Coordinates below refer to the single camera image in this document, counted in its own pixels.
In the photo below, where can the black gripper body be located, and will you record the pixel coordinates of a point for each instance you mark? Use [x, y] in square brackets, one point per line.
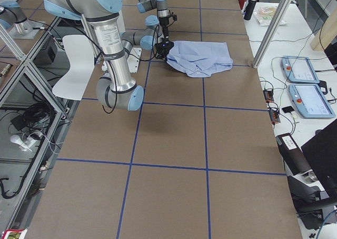
[165, 28]
[160, 49]

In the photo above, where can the light blue striped shirt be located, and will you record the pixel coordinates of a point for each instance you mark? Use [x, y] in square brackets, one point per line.
[200, 59]

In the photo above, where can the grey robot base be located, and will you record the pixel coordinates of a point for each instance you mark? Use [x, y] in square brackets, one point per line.
[13, 16]

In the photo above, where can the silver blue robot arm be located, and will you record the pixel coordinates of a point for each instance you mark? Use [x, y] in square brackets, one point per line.
[117, 88]
[163, 13]

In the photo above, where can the black thermos bottle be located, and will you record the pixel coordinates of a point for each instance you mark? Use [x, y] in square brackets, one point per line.
[249, 9]

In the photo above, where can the white plastic chair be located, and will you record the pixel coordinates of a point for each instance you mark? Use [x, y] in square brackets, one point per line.
[81, 58]

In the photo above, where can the black power adapter box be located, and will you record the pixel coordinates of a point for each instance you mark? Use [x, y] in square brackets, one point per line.
[47, 54]

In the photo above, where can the far orange circuit board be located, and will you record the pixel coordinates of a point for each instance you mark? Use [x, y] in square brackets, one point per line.
[268, 95]

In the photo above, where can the orange circuit board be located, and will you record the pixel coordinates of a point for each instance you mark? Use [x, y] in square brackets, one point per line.
[274, 116]
[268, 95]

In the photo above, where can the near orange circuit board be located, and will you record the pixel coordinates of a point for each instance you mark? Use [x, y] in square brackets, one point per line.
[274, 116]

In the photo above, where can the far teach pendant tablet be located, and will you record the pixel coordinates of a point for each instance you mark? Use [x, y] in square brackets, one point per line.
[299, 69]

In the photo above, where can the teach pendant tablet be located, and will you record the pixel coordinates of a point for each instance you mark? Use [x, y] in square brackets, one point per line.
[299, 69]
[310, 101]

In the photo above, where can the small black phone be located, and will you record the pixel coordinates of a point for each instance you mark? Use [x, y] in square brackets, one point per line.
[288, 109]

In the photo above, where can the near teach pendant tablet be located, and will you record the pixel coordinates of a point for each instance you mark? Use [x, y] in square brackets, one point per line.
[310, 101]

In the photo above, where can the wooden board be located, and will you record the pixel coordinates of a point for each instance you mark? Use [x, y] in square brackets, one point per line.
[326, 34]

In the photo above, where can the black box with label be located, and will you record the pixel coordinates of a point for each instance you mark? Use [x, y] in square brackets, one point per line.
[292, 154]

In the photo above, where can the black monitor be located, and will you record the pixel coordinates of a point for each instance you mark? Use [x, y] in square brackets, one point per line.
[320, 153]

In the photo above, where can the metal cup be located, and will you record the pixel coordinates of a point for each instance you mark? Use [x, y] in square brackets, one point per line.
[311, 177]

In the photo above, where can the black office chair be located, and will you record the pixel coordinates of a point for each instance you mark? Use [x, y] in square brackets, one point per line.
[314, 207]

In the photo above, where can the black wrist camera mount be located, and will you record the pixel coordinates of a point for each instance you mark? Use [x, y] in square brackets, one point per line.
[173, 16]

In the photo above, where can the white central pedestal column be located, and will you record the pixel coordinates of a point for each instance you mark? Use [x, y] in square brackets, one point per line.
[133, 54]

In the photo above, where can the silver aluminium frame post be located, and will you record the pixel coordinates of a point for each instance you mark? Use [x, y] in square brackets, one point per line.
[280, 11]

